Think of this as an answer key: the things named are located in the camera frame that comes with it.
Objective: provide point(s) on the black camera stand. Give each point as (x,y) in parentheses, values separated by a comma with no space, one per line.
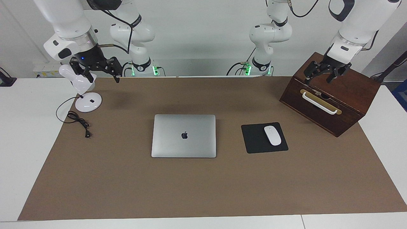
(392,65)

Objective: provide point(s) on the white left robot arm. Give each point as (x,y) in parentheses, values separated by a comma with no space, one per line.
(359,19)

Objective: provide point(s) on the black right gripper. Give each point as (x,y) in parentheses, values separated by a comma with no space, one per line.
(89,58)

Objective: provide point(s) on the dark brown wooden box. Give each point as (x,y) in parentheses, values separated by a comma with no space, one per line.
(343,95)

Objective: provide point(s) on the white computer mouse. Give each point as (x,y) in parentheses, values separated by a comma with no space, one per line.
(272,135)

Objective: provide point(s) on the white power strip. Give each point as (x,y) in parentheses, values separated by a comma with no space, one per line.
(44,69)

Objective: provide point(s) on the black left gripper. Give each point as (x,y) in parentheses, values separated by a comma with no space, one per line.
(335,65)

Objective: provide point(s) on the silver grey laptop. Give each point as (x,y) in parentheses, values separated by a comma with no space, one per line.
(197,143)

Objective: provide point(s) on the white desk lamp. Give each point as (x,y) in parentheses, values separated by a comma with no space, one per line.
(89,101)

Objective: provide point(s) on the blue object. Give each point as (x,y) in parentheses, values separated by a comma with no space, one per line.
(401,95)

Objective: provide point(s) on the brown table mat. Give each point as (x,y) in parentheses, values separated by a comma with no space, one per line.
(203,184)

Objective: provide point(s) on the black clamp mount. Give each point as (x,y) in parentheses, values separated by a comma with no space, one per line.
(6,81)

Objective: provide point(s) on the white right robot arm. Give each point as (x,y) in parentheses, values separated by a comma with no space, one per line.
(63,19)

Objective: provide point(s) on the black mouse pad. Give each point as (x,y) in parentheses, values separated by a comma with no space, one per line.
(254,140)

